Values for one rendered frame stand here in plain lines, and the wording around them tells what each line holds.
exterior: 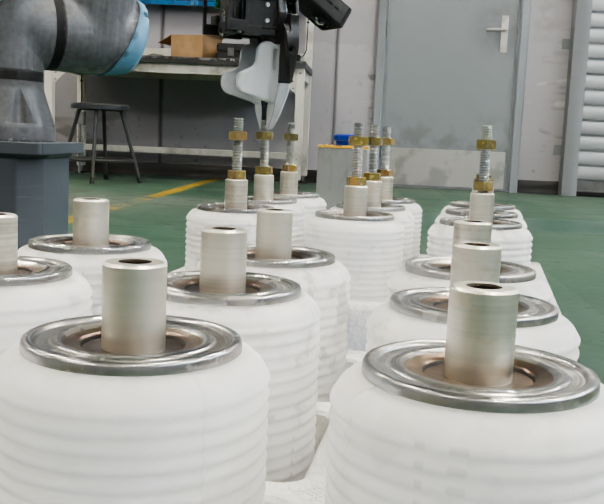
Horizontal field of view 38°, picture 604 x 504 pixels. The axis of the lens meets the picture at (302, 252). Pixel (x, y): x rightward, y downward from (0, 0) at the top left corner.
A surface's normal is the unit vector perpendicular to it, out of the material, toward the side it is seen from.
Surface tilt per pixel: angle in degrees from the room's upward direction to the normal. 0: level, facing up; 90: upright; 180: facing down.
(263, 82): 91
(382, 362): 4
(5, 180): 90
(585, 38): 90
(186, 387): 43
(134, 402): 57
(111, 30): 99
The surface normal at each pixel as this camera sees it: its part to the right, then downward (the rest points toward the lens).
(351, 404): -0.73, -0.51
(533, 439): 0.16, -0.42
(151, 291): 0.62, 0.13
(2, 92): 0.32, -0.17
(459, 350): -0.69, 0.07
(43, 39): 0.53, 0.44
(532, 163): -0.07, 0.13
